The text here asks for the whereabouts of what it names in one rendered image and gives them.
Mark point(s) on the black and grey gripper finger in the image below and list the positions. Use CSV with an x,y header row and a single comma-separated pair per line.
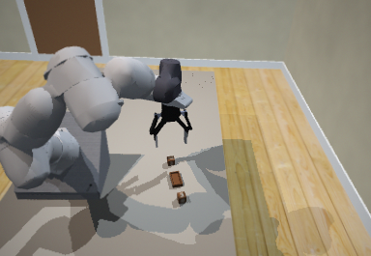
x,y
155,130
184,113

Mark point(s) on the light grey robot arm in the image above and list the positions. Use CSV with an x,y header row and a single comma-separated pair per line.
x,y
76,83

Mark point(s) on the brown wooden tray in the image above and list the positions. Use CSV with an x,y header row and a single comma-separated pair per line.
x,y
176,179

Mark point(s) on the brown cube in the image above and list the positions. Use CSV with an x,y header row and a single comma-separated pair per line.
x,y
181,196
170,160

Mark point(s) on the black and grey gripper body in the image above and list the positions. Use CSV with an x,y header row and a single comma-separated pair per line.
x,y
166,110

